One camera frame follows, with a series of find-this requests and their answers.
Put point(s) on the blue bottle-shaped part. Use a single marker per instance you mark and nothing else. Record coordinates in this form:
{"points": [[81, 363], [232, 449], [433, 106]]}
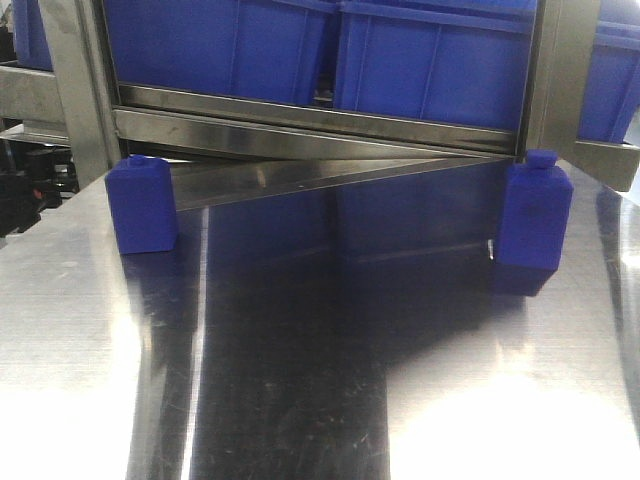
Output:
{"points": [[142, 205], [535, 213]]}

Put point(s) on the stainless steel shelf rack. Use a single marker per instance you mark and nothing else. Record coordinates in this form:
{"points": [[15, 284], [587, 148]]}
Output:
{"points": [[80, 104]]}

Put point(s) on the blue bin center-left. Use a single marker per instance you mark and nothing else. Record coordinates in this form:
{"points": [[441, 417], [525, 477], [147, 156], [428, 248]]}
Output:
{"points": [[269, 50]]}

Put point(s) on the blue bin center-right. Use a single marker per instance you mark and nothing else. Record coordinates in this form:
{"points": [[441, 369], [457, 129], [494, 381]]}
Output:
{"points": [[464, 65]]}

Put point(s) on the blue bin far right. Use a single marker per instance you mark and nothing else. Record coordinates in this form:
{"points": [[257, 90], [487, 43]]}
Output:
{"points": [[611, 96]]}

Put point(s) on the blue bin far left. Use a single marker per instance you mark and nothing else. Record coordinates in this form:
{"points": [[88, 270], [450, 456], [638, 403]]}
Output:
{"points": [[29, 36]]}

